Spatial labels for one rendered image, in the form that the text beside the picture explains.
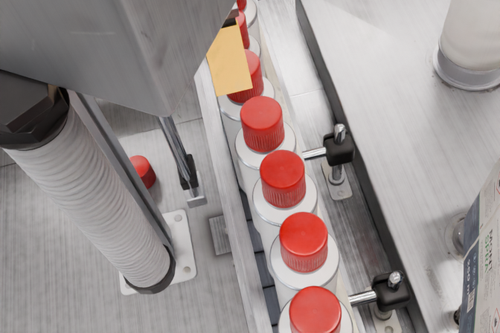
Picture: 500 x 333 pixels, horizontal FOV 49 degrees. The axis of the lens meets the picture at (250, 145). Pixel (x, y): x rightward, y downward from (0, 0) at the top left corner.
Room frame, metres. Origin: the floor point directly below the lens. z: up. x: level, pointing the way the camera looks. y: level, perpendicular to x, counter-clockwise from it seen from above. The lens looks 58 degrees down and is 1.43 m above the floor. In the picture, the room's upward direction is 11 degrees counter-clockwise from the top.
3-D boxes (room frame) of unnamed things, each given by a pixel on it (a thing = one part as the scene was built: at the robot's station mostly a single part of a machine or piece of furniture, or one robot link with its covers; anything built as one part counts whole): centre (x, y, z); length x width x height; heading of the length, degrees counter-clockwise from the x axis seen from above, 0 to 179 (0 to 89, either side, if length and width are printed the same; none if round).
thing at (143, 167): (0.35, 0.14, 0.85); 0.03 x 0.03 x 0.03
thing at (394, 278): (0.14, -0.09, 0.89); 0.06 x 0.03 x 0.12; 93
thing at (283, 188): (0.19, -0.02, 0.98); 0.05 x 0.05 x 0.20
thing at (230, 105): (0.29, -0.01, 0.98); 0.05 x 0.05 x 0.20
